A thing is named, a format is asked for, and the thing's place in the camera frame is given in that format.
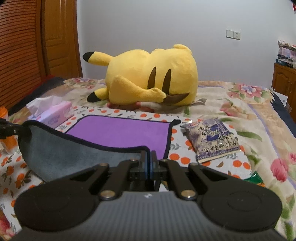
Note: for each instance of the wooden cabinet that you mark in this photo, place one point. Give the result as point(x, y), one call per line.
point(283, 78)

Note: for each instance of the blue and white snack packet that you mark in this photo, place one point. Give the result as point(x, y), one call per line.
point(212, 139)

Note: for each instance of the pink tissue pack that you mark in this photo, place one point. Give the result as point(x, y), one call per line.
point(57, 113)

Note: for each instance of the floral bedsheet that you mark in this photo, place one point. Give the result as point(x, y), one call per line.
point(254, 115)

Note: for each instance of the yellow plush toy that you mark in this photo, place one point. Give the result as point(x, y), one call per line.
point(138, 69)

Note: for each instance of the wooden door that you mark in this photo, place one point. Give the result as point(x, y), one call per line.
point(60, 37)

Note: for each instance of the white wall switch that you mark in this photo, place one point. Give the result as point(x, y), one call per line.
point(233, 34)

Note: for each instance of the white paper box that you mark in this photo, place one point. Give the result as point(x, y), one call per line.
point(281, 99)

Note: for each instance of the green snack packet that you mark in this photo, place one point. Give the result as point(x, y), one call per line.
point(257, 179)

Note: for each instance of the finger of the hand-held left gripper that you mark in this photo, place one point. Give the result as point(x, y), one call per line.
point(9, 128)

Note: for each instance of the stack of magazines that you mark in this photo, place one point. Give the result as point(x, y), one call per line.
point(286, 53)

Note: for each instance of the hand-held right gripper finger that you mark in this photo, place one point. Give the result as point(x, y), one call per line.
point(150, 167)
point(145, 167)

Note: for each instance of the purple and grey towel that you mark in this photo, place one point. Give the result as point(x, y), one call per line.
point(120, 132)

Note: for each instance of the wooden slatted headboard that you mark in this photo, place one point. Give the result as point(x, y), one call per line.
point(18, 51)

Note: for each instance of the white cloth with orange prints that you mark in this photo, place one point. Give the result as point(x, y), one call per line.
point(178, 148)

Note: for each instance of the orange plastic item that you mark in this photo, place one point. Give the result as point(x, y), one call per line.
point(11, 144)

